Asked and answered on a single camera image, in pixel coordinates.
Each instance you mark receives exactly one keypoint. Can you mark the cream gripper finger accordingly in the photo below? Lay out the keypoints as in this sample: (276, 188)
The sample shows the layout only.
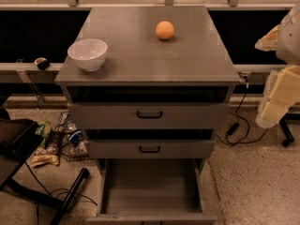
(269, 41)
(281, 92)

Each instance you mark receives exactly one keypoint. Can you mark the orange fruit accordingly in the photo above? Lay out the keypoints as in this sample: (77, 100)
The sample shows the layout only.
(164, 30)

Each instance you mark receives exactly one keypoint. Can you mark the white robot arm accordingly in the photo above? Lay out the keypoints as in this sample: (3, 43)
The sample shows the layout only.
(288, 48)

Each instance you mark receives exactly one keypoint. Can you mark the grey drawer cabinet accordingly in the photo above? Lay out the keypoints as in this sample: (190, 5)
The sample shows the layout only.
(192, 67)

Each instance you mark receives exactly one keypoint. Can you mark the grey open bottom drawer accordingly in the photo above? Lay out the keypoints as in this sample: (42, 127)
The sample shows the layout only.
(150, 192)

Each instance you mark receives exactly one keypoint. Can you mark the grey middle drawer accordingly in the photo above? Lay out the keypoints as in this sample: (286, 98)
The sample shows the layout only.
(149, 148)

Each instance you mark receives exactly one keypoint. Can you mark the grey top drawer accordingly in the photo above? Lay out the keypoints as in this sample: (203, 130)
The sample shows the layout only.
(92, 116)

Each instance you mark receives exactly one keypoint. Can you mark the black stand base with wheel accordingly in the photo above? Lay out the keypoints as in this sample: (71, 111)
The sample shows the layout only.
(283, 123)

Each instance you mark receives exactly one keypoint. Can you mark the white ceramic bowl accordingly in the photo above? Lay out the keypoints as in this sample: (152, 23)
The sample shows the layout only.
(88, 54)

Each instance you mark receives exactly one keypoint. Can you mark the black yellow tape measure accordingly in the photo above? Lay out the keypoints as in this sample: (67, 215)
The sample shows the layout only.
(42, 63)

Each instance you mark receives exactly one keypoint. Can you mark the yellow snack bag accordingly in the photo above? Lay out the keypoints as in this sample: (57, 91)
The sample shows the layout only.
(43, 157)

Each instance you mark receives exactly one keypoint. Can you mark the black chair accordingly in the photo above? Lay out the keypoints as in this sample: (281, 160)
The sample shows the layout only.
(18, 141)

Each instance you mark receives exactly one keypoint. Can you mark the wire basket with snacks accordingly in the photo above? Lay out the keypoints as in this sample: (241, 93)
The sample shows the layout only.
(73, 144)

